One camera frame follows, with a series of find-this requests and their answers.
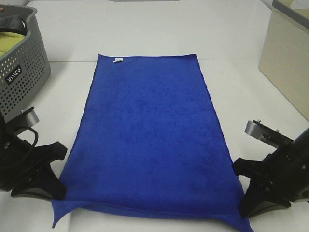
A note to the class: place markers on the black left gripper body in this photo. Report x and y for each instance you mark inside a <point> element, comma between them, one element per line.
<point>20,157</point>

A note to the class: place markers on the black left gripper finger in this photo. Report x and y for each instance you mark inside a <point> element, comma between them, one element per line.
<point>46,175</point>
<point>37,190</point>

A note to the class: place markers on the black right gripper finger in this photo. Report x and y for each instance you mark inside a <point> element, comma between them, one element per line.
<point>251,193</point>
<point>272,204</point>

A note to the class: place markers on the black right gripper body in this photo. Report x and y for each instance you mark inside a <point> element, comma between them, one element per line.
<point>283,173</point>

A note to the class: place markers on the blue towel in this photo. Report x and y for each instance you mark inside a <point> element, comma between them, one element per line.
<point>150,145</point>

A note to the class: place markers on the grey perforated plastic basket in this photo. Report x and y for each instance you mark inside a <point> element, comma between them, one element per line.
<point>25,68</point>

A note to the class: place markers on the beige plastic bin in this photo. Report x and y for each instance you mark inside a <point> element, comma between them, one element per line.
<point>285,54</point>

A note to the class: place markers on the yellow-green towel in basket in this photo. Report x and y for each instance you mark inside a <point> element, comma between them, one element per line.
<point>8,40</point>

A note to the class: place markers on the black cloth in basket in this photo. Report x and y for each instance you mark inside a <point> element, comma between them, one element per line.
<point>13,24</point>

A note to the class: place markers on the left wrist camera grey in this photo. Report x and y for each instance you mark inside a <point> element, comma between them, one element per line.
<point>29,118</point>

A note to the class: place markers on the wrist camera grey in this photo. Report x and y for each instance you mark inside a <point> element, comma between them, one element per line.
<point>29,118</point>
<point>266,135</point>

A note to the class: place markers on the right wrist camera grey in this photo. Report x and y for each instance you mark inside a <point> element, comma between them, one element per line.
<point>266,135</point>

